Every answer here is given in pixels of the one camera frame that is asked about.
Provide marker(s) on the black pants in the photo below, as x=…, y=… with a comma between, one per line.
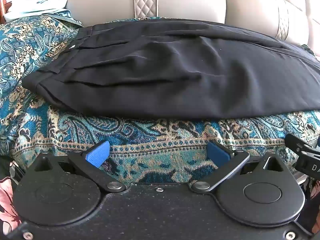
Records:
x=175, y=72

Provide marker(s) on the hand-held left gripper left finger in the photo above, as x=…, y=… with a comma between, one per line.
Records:
x=98, y=153

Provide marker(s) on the teal paisley blanket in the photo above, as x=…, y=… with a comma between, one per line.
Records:
x=155, y=140

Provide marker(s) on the pink floral cloth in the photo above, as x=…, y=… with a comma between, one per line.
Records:
x=7, y=200

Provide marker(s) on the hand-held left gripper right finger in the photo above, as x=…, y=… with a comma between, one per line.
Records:
x=217, y=153

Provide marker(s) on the beige leather sofa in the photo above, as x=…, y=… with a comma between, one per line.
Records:
x=190, y=0

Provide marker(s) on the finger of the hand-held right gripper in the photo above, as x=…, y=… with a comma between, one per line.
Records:
x=298, y=147

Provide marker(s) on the light blue cloth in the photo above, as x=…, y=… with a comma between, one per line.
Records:
x=37, y=2

